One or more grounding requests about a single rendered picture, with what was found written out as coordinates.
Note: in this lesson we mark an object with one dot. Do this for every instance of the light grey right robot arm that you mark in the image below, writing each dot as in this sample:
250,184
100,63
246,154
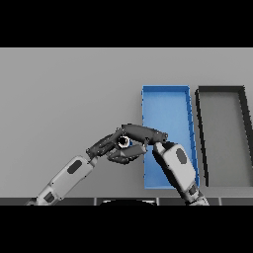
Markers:
176,166

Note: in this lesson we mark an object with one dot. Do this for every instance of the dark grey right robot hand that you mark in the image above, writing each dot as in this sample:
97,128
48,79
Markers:
145,133

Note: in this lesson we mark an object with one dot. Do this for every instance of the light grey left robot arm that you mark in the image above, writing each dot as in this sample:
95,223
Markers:
69,173

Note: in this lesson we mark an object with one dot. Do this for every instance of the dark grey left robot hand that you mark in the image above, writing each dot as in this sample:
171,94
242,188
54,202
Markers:
102,148

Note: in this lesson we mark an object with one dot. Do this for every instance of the dark grey bin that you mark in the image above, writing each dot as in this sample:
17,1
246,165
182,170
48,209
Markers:
224,131

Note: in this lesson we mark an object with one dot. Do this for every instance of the blue bin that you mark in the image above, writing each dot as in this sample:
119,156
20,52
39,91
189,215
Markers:
166,108

